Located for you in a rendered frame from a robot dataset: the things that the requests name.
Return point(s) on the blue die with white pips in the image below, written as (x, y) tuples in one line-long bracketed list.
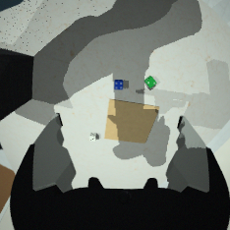
[(118, 84)]

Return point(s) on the green die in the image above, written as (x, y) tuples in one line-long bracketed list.
[(150, 81)]

